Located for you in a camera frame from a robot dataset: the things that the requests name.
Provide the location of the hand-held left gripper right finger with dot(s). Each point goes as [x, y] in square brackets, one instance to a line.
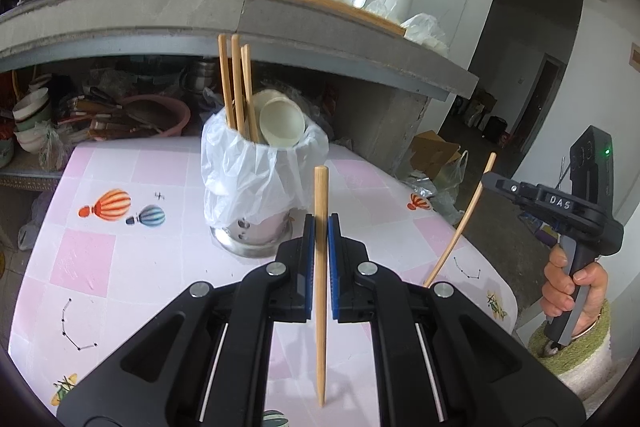
[334, 267]

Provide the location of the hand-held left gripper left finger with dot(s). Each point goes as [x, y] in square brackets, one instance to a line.
[310, 267]

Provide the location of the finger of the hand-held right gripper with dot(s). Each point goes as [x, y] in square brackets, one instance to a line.
[502, 188]

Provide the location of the steel utensil holder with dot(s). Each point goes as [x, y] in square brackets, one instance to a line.
[255, 237]

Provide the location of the white plastic liner bag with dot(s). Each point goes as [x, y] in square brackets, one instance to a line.
[240, 172]

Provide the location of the white round soup spoon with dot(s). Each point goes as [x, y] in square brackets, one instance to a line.
[280, 122]

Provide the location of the person's right forearm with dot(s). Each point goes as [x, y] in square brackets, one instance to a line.
[575, 367]

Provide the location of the person's right hand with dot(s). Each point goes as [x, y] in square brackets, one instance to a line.
[592, 287]

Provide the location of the yellowish plastic bag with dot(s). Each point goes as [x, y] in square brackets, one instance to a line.
[452, 172]

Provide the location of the black bin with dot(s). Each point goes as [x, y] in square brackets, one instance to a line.
[496, 129]

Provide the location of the crumpled silver plastic bag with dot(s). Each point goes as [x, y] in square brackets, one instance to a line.
[425, 194]

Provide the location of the cardboard box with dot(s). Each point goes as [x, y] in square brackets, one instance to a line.
[432, 152]

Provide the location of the crumpled clear plastic bag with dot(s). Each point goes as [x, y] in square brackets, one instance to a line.
[425, 32]

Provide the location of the pink plastic basin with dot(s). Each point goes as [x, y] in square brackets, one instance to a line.
[180, 117]

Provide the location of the stacked steel pots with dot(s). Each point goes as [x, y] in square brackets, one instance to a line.
[202, 74]

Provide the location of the clear bag of brown food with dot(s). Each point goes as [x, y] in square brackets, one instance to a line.
[52, 147]

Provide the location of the concrete kitchen counter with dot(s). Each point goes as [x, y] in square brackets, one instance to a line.
[150, 22]

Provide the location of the stack of bowls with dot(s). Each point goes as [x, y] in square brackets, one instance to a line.
[32, 117]

